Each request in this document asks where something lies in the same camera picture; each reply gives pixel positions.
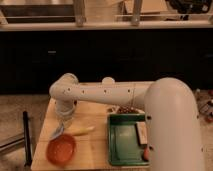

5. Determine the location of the white box in tray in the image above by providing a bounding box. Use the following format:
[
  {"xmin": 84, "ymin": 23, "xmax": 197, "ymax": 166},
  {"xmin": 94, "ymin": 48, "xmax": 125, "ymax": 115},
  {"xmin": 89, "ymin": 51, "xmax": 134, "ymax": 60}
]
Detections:
[{"xmin": 136, "ymin": 122, "xmax": 147, "ymax": 145}]

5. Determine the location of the red bowl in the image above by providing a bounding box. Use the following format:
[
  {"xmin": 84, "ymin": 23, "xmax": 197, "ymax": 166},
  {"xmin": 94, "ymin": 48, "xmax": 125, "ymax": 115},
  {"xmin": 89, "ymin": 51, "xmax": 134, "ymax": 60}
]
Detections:
[{"xmin": 46, "ymin": 134, "xmax": 76, "ymax": 166}]

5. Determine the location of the green plastic tray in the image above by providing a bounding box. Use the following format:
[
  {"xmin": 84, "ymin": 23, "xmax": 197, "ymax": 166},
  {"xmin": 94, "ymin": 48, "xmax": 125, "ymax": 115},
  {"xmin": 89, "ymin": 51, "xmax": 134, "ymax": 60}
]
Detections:
[{"xmin": 107, "ymin": 114, "xmax": 149, "ymax": 166}]

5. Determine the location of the black bar left of table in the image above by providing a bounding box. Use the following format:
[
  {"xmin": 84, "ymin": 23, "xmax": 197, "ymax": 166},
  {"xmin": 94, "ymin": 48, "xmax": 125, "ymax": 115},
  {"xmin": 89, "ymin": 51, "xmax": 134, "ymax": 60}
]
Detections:
[{"xmin": 23, "ymin": 111, "xmax": 32, "ymax": 166}]

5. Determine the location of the metal railing frame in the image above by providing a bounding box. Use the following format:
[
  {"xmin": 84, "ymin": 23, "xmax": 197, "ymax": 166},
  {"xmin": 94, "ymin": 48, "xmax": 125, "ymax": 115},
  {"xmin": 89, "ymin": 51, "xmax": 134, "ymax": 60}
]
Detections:
[{"xmin": 0, "ymin": 0, "xmax": 213, "ymax": 31}]

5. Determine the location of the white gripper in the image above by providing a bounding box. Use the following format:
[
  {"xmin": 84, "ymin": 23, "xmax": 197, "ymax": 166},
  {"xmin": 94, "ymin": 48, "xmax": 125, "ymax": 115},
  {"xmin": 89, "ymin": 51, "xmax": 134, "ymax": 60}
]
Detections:
[{"xmin": 55, "ymin": 100, "xmax": 76, "ymax": 128}]

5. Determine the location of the red fruit in tray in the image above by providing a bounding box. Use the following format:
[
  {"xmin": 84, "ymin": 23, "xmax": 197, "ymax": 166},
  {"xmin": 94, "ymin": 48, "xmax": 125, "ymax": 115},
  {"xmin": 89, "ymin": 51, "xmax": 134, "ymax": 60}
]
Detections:
[{"xmin": 143, "ymin": 147, "xmax": 149, "ymax": 161}]

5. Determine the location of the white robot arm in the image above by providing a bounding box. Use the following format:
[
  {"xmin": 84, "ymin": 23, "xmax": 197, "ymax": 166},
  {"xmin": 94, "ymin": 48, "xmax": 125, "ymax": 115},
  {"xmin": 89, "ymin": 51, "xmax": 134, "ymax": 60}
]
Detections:
[{"xmin": 49, "ymin": 73, "xmax": 205, "ymax": 171}]

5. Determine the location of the brown grapes cluster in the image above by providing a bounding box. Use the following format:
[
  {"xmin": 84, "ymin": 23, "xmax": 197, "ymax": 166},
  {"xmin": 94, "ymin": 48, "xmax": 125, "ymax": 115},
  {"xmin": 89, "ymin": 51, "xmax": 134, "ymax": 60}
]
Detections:
[{"xmin": 116, "ymin": 107, "xmax": 139, "ymax": 114}]

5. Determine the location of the grey-blue towel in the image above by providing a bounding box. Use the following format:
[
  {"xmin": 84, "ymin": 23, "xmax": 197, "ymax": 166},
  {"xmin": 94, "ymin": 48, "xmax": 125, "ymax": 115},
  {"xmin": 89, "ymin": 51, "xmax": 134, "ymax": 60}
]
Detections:
[{"xmin": 50, "ymin": 124, "xmax": 64, "ymax": 140}]

